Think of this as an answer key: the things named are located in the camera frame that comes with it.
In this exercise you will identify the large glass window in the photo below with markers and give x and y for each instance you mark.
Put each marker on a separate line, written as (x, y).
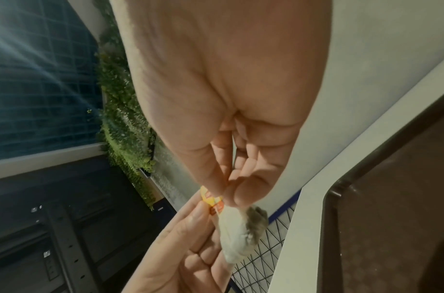
(37, 85)

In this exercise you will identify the person's left hand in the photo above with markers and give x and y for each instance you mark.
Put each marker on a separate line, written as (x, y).
(178, 257)

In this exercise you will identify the green plant wall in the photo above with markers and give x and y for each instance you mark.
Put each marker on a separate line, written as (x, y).
(124, 114)

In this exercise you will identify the person's right hand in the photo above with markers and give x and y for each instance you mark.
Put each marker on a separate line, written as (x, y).
(221, 71)

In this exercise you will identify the white tea bag yellow tag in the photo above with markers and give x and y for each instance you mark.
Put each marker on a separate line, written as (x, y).
(240, 234)

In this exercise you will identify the brown plastic tray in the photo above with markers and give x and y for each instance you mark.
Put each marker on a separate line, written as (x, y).
(388, 200)

